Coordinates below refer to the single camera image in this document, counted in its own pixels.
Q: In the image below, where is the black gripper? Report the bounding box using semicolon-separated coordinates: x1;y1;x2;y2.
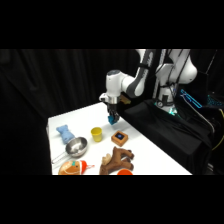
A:
106;102;120;126

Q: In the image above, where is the blue block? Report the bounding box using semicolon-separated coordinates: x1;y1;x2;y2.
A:
110;130;130;148

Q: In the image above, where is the yellow plastic cup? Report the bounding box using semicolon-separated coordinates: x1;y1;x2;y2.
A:
90;126;103;143

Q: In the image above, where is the brown plush moose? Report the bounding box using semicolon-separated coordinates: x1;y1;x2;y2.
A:
98;145;136;176

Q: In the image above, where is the black cloth-covered stand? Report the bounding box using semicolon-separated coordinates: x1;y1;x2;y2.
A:
119;99;215;176

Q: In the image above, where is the orange plush toy, red hat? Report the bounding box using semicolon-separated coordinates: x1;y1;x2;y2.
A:
58;159;96;176

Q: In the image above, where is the black curtain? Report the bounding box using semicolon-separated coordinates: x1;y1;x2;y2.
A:
0;49;224;176

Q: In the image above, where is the blue-lit device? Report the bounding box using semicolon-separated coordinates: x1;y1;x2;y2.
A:
179;88;204;110

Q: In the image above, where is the steel pot with handle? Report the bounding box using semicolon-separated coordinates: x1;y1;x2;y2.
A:
50;136;89;165

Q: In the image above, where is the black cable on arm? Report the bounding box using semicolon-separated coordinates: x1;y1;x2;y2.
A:
151;49;168;101

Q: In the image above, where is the yellow cable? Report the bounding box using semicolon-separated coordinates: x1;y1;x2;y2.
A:
211;109;224;152

